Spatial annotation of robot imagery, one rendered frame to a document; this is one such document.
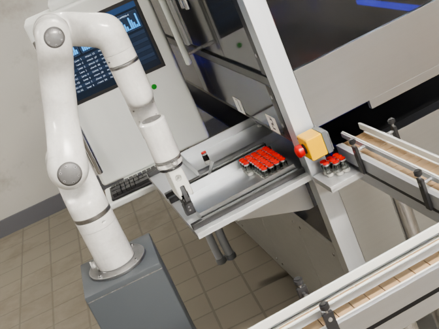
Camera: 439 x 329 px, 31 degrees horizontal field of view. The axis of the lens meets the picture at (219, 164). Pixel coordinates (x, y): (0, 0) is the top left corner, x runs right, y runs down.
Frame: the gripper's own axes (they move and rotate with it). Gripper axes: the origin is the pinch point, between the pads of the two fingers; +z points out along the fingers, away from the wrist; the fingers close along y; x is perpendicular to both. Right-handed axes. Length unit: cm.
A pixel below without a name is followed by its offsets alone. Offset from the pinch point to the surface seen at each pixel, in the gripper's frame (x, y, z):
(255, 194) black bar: -20.0, -8.2, 2.2
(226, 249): -21, 97, 67
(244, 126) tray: -39, 54, 2
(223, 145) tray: -28, 48, 3
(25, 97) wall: 32, 328, 8
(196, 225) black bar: 1.0, -8.2, 2.9
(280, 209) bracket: -27.0, -2.6, 13.6
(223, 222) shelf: -6.6, -11.1, 4.6
